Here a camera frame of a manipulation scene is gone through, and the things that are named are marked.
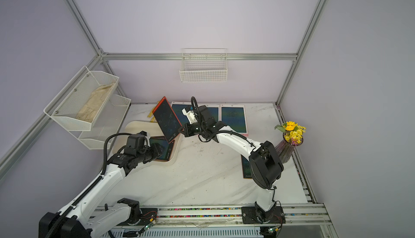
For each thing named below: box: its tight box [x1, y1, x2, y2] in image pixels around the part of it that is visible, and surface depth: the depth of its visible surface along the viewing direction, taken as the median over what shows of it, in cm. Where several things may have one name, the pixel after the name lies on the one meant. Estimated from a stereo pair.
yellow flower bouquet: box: [274, 120, 307, 147], surface depth 76 cm
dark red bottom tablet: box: [241, 154, 253, 180], surface depth 90 cm
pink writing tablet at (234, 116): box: [219, 104, 249, 137], surface depth 117 cm
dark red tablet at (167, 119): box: [152, 96, 183, 144], surface depth 87 cm
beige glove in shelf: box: [75, 82, 115, 123], surface depth 81 cm
